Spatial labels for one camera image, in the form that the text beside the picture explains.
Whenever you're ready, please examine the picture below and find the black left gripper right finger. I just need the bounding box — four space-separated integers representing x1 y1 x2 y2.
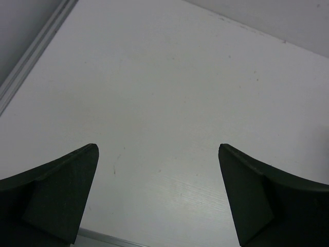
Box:
218 144 328 246

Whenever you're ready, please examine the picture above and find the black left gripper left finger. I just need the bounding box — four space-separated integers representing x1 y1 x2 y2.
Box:
1 144 99 246

